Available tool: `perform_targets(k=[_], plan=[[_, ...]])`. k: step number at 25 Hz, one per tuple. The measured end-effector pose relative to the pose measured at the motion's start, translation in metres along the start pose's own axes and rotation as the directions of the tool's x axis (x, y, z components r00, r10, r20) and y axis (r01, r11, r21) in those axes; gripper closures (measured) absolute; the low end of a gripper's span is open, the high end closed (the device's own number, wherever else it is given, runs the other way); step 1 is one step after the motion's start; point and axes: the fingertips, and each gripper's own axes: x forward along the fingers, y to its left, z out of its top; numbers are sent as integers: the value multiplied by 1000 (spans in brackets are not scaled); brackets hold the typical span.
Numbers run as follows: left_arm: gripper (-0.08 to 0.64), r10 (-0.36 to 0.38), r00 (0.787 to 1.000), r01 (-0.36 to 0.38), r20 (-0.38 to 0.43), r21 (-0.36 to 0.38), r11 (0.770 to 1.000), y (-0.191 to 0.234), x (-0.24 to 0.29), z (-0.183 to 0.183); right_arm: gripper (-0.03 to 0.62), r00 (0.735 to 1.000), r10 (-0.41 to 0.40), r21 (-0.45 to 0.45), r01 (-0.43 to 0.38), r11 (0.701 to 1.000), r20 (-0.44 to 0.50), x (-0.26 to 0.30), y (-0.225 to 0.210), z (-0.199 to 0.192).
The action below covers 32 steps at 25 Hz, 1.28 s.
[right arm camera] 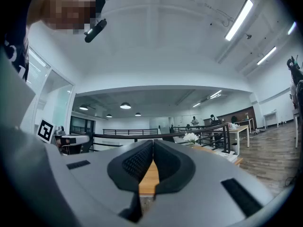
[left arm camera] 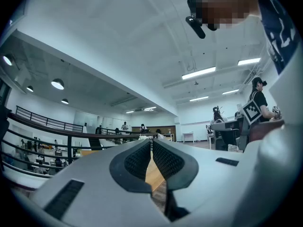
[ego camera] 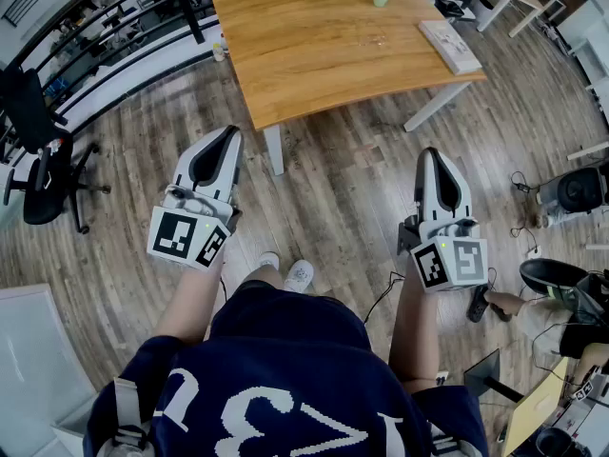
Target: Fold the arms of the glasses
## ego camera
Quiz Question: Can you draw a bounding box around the black cable with adapter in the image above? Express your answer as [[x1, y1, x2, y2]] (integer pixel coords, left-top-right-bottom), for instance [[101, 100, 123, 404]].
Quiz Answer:
[[510, 170, 543, 197]]

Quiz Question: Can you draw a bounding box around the person's right forearm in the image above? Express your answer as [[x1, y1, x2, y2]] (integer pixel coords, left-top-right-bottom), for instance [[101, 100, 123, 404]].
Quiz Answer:
[[387, 254, 442, 394]]

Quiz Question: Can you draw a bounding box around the white panel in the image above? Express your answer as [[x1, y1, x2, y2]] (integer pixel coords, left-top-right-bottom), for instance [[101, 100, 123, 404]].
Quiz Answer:
[[0, 282, 99, 457]]

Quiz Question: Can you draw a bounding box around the white cabinet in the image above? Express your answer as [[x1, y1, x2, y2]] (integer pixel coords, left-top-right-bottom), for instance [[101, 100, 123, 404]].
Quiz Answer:
[[556, 14, 609, 113]]

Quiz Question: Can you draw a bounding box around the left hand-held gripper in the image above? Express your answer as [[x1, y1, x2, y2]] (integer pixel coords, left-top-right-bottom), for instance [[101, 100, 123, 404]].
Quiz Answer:
[[146, 125, 245, 271]]

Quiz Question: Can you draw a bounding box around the black floor cable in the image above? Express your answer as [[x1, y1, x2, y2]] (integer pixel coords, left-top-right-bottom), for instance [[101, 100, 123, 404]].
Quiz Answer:
[[363, 270, 406, 326]]

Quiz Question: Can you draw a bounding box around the black monitor stand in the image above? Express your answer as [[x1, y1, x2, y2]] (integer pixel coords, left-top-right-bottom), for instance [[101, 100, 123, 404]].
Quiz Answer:
[[463, 348, 524, 404]]

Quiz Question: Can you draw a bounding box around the grey device with black disc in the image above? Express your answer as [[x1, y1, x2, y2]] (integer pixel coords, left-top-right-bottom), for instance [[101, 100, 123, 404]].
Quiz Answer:
[[537, 167, 609, 218]]

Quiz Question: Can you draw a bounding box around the white table leg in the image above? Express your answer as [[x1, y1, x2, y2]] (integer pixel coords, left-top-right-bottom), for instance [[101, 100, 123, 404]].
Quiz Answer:
[[403, 81, 473, 133], [263, 124, 286, 176]]

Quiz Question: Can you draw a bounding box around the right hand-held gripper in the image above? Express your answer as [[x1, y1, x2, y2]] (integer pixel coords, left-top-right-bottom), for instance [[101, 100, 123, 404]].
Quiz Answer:
[[397, 147, 491, 295]]

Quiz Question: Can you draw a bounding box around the black office chair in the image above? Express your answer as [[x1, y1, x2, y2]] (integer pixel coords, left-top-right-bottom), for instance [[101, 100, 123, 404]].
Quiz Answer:
[[0, 64, 113, 235]]

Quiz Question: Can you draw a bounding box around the yellow board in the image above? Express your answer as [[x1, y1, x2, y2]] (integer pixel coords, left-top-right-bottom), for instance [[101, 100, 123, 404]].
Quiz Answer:
[[501, 357, 571, 457]]

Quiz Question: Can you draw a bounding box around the black chair seat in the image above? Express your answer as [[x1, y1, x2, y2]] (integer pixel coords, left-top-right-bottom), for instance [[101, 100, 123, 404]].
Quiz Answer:
[[518, 257, 591, 299]]

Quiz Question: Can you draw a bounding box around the black and white chair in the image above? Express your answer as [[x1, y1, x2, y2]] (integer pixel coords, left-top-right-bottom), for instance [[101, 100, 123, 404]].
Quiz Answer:
[[429, 0, 478, 22]]

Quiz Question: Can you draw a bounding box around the white book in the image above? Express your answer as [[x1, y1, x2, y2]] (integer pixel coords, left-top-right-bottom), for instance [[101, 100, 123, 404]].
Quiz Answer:
[[417, 19, 484, 77]]

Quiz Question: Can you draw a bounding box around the navy shirt with white print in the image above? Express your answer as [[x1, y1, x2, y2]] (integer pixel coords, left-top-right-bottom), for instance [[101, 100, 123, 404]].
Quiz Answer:
[[83, 281, 491, 457]]

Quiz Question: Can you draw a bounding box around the person's left forearm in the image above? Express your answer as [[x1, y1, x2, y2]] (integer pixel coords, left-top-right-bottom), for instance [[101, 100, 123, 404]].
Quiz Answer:
[[154, 254, 229, 347]]

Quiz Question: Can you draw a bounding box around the black railing with brown handrail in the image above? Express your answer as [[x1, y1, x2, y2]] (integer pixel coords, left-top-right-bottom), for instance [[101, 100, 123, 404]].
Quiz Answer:
[[0, 0, 229, 135]]

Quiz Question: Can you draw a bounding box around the grey harness strap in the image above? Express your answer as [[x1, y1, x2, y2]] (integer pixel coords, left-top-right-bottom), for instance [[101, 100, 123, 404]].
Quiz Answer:
[[427, 421, 461, 457], [111, 376, 153, 457]]

